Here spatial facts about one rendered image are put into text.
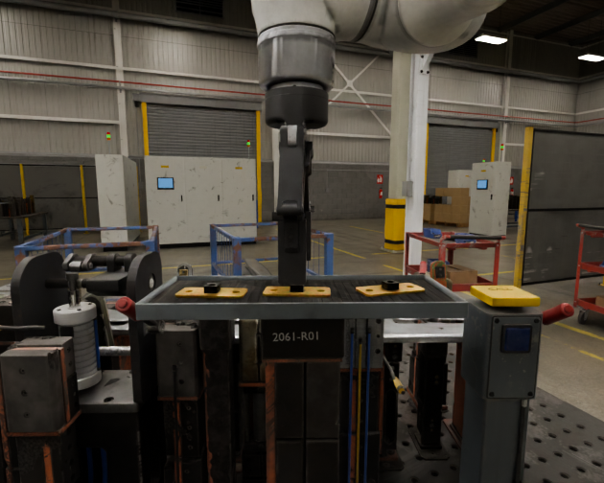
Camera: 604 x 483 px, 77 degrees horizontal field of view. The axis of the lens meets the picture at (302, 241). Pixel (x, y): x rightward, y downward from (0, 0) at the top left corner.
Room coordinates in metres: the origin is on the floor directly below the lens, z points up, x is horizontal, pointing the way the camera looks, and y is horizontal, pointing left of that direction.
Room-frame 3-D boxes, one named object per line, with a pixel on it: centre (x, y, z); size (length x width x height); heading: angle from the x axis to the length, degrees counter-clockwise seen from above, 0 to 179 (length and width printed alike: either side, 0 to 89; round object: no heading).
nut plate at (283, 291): (0.47, 0.01, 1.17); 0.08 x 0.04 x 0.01; 86
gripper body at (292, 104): (0.47, 0.01, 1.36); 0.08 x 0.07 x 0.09; 177
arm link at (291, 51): (0.47, 0.01, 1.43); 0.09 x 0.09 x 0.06
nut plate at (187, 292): (0.46, 0.11, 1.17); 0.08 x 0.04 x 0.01; 87
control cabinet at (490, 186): (10.21, -5.02, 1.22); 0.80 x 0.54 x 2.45; 21
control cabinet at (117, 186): (8.98, 4.30, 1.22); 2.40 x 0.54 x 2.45; 17
